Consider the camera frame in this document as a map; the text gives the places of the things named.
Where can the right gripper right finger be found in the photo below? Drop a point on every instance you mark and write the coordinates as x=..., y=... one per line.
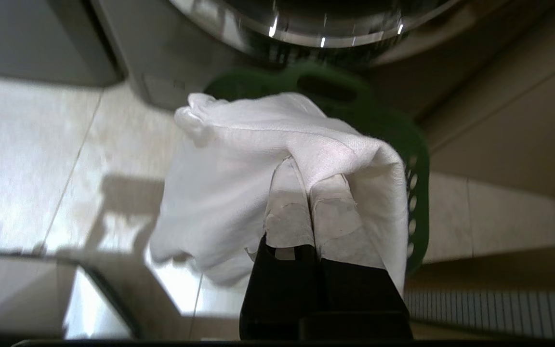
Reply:
x=350, y=270

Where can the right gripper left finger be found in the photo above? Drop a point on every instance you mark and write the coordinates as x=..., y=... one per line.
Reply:
x=284, y=270

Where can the white cloth garment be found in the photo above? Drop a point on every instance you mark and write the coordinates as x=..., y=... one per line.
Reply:
x=239, y=164

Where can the green plastic laundry basket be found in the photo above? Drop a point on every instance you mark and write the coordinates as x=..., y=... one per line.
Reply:
x=393, y=130

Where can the chrome rimmed dryer door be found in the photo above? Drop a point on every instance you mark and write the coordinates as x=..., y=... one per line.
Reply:
x=316, y=21

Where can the silver washing machine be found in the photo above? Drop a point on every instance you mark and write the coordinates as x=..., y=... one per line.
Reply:
x=171, y=53

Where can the grey appliance cabinet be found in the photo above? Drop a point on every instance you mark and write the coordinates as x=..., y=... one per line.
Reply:
x=32, y=38

